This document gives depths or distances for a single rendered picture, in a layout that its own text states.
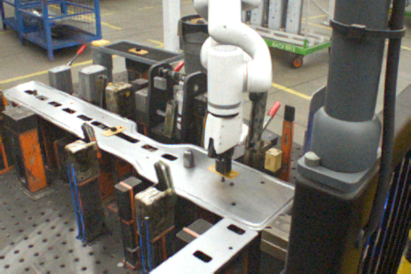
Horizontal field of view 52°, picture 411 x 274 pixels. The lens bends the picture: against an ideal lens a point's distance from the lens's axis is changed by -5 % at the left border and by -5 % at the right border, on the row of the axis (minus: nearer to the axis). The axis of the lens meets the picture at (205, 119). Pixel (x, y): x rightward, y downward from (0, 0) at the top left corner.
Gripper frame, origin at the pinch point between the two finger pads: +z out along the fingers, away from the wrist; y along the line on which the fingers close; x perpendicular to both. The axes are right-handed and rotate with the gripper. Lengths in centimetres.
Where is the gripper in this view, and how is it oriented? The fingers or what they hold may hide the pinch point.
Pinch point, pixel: (223, 164)
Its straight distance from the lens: 117.9
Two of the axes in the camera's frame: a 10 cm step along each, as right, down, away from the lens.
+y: -6.5, 3.2, -6.9
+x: 7.6, 2.7, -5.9
